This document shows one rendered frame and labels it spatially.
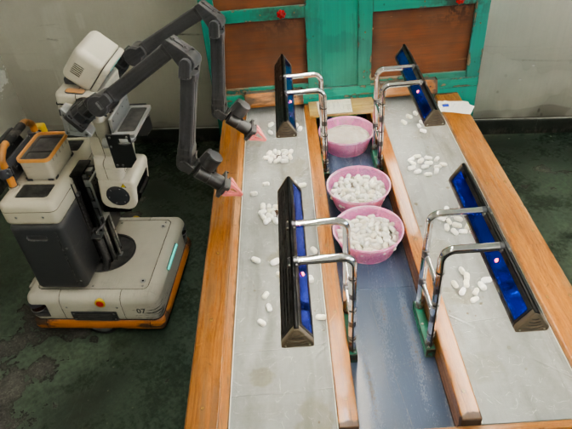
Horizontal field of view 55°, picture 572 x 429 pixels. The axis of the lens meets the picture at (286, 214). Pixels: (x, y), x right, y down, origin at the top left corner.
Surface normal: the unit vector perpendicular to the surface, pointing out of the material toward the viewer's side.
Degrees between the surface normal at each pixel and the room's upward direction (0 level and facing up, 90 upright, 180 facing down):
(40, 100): 90
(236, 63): 90
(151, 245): 0
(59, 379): 0
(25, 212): 90
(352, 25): 90
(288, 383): 0
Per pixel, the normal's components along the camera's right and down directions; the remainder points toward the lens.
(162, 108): -0.07, 0.64
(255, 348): -0.07, -0.77
